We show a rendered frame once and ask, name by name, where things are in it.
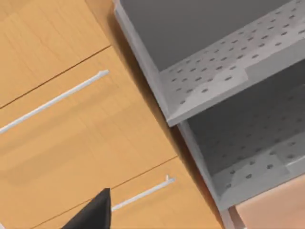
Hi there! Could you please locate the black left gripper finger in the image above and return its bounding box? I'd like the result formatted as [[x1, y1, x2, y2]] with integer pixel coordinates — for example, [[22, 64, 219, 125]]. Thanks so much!
[[61, 187, 112, 229]]

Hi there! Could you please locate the wooden cupboard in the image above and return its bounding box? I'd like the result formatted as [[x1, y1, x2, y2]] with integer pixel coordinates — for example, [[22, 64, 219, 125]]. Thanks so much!
[[0, 0, 225, 229]]

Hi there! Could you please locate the grey pierced shelf board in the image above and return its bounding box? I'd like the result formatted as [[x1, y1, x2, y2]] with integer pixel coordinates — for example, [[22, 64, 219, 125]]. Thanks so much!
[[214, 137, 305, 211], [160, 0, 305, 127]]

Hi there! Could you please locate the pale wooden drawer front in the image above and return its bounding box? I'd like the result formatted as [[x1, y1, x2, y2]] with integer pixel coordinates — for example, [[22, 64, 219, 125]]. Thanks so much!
[[234, 176, 305, 229]]

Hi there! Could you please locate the grey pierced shelf unit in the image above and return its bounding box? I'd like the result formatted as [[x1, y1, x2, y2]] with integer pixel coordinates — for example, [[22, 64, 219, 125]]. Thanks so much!
[[112, 0, 305, 229]]

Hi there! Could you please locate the long metal handle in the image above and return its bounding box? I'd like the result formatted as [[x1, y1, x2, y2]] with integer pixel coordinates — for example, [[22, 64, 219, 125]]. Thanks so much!
[[111, 175, 177, 212], [0, 69, 110, 134]]

